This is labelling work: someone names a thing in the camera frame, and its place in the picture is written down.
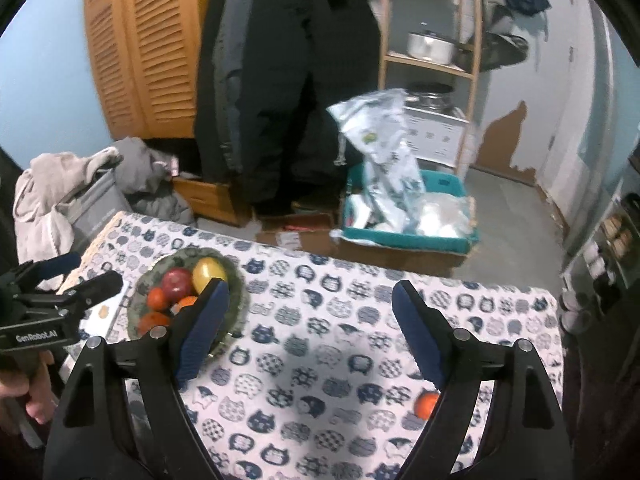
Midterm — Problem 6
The flat cardboard box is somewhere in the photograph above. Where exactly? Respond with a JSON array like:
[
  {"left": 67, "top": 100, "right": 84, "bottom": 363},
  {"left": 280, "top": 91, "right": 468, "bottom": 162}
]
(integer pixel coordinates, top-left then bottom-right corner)
[{"left": 255, "top": 212, "right": 346, "bottom": 256}]

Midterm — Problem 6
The green glass fruit bowl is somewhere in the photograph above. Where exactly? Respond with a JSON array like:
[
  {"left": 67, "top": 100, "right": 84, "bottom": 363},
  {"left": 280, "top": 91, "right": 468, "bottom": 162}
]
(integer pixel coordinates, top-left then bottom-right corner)
[{"left": 126, "top": 246, "right": 247, "bottom": 358}]

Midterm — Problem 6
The white flat cookie box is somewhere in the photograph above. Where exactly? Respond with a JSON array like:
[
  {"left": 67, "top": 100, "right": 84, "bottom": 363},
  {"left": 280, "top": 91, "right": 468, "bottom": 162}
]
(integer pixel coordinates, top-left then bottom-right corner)
[{"left": 77, "top": 290, "right": 133, "bottom": 346}]

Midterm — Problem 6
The metal cooking pot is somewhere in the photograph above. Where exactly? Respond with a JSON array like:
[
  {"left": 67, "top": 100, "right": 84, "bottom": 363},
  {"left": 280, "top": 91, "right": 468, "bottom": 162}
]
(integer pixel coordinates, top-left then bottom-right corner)
[{"left": 406, "top": 22, "right": 473, "bottom": 66}]

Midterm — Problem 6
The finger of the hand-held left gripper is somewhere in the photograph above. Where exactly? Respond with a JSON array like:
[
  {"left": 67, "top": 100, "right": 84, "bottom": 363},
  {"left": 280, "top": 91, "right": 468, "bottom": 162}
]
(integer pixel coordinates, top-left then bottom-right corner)
[
  {"left": 15, "top": 271, "right": 124, "bottom": 312},
  {"left": 10, "top": 252, "right": 82, "bottom": 286}
]

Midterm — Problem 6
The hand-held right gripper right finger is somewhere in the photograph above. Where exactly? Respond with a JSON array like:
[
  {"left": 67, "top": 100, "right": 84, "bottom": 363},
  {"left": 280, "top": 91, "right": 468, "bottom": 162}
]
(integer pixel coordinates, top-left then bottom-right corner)
[{"left": 391, "top": 280, "right": 573, "bottom": 480}]

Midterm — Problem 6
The brown cardboard box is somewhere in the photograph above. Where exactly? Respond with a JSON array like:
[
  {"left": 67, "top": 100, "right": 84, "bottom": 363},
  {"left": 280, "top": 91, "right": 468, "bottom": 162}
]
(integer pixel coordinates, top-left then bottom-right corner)
[{"left": 335, "top": 240, "right": 473, "bottom": 278}]

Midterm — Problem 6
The dark shelf unit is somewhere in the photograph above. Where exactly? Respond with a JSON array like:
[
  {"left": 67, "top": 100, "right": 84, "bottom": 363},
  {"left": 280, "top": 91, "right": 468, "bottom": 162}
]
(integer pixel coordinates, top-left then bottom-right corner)
[{"left": 560, "top": 125, "right": 640, "bottom": 341}]

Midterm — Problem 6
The black pot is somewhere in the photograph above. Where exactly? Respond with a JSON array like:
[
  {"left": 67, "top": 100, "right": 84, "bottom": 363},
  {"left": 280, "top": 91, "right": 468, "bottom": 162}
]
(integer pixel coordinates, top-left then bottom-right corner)
[{"left": 405, "top": 82, "right": 456, "bottom": 108}]

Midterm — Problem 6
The wooden shelf rack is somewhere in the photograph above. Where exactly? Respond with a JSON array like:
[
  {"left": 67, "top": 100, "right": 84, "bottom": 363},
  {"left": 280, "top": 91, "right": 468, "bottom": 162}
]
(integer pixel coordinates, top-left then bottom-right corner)
[{"left": 377, "top": 0, "right": 483, "bottom": 183}]

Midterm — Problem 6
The dark green hanging pan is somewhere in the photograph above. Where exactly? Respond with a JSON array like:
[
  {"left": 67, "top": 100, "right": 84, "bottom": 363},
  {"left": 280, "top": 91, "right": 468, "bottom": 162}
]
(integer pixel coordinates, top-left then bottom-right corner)
[{"left": 472, "top": 2, "right": 530, "bottom": 73}]

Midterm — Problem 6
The grey tote bag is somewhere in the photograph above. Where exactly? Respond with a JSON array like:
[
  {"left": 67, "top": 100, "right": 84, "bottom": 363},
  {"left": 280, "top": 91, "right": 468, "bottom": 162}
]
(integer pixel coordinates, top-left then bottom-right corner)
[{"left": 55, "top": 170, "right": 133, "bottom": 256}]

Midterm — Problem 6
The white printed carton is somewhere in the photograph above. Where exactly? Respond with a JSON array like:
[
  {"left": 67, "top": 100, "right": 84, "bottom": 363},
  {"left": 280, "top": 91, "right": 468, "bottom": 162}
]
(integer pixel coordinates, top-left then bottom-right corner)
[{"left": 402, "top": 105, "right": 466, "bottom": 171}]

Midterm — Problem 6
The wooden louvered cabinet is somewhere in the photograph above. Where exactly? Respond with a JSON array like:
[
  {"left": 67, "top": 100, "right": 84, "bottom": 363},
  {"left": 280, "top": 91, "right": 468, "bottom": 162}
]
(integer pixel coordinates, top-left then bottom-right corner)
[{"left": 82, "top": 0, "right": 236, "bottom": 141}]

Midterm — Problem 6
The black coat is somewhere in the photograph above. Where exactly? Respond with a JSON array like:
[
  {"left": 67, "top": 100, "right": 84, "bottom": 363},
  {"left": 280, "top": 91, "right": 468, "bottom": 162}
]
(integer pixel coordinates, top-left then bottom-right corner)
[{"left": 194, "top": 0, "right": 383, "bottom": 216}]

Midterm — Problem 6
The small jar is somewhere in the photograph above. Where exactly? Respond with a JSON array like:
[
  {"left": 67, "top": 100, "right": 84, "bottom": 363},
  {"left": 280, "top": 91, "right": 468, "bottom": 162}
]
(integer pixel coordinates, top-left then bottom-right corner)
[
  {"left": 560, "top": 290, "right": 588, "bottom": 313},
  {"left": 561, "top": 310, "right": 593, "bottom": 336}
]

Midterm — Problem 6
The yellow pear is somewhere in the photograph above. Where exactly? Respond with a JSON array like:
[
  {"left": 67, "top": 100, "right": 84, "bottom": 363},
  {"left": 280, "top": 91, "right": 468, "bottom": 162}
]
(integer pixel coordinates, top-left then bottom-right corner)
[{"left": 192, "top": 257, "right": 228, "bottom": 295}]

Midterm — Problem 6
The large red apple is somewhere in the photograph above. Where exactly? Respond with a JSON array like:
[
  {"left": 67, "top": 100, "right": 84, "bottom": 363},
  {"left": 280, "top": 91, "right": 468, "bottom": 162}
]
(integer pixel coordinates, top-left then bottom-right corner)
[{"left": 160, "top": 268, "right": 195, "bottom": 302}]

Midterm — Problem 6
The clear plastic bag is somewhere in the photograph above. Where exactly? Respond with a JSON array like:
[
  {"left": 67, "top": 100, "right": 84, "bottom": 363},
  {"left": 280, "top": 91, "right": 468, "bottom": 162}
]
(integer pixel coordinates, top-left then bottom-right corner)
[{"left": 410, "top": 195, "right": 476, "bottom": 238}]

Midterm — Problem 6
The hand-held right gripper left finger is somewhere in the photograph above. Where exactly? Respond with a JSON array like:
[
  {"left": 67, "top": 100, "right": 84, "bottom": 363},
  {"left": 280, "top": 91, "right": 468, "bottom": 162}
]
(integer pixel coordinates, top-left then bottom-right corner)
[{"left": 44, "top": 279, "right": 231, "bottom": 480}]

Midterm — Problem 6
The person's left hand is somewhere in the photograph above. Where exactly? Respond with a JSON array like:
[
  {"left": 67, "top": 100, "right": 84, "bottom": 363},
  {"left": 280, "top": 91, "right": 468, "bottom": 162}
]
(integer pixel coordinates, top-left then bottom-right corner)
[{"left": 0, "top": 351, "right": 61, "bottom": 427}]

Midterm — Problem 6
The wooden drawer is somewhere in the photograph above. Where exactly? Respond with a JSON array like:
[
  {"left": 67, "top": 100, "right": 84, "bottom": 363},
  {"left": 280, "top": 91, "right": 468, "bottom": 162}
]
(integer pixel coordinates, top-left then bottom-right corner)
[{"left": 172, "top": 175, "right": 256, "bottom": 226}]

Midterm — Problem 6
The cat print tablecloth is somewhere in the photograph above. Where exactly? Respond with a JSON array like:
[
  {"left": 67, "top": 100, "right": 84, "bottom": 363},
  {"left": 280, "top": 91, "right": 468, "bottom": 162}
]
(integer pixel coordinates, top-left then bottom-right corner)
[{"left": 60, "top": 210, "right": 563, "bottom": 480}]

